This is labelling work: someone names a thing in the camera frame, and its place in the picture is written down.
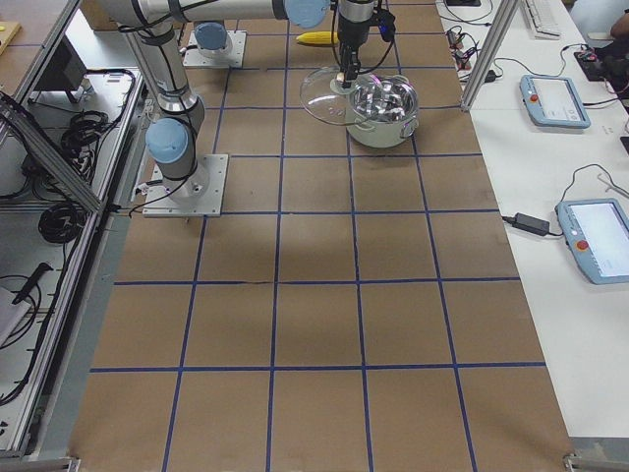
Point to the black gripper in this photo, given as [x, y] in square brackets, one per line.
[352, 32]

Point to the glass pot lid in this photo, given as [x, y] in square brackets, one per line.
[323, 95]

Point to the yellow corn cob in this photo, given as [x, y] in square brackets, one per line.
[323, 38]

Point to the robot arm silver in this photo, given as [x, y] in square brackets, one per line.
[211, 39]
[149, 26]

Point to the steel pot pale green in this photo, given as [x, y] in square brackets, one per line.
[382, 112]

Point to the white keyboard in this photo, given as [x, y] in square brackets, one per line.
[540, 19]

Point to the far teach pendant blue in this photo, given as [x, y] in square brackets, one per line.
[553, 102]

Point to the teach pendant blue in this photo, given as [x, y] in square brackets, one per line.
[553, 102]
[596, 233]

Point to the black power adapter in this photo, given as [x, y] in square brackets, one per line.
[531, 224]

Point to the near teach pendant blue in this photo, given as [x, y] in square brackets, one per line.
[596, 233]

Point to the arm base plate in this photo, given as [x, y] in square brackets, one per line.
[230, 56]
[201, 195]

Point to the aluminium frame post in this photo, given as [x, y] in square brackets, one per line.
[498, 29]

